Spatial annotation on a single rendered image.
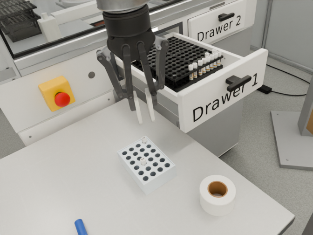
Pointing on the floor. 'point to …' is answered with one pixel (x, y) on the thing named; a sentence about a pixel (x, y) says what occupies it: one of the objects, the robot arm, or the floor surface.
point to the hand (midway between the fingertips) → (143, 107)
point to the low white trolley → (124, 184)
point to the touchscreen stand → (294, 135)
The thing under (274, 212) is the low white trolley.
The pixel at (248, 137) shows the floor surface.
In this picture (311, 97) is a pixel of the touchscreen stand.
